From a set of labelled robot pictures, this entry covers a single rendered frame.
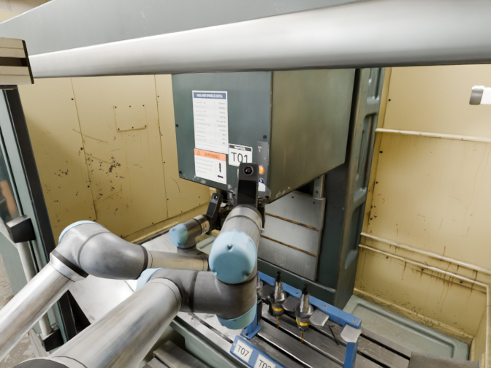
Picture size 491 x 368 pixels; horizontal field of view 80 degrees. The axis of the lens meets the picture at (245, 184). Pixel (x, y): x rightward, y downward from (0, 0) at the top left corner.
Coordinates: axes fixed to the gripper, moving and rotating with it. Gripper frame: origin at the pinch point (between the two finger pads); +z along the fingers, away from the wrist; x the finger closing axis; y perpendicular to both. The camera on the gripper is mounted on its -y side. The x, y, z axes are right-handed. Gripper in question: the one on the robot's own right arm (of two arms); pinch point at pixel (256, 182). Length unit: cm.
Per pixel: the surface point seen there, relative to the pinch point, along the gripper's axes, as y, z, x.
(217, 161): 0.4, 22.5, -16.2
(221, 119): -14.1, 21.4, -14.2
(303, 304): 48, 11, 16
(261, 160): -2.9, 12.9, 0.3
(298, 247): 65, 77, 17
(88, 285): 93, 60, -110
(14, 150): -6, 0, -72
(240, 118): -14.9, 17.3, -6.9
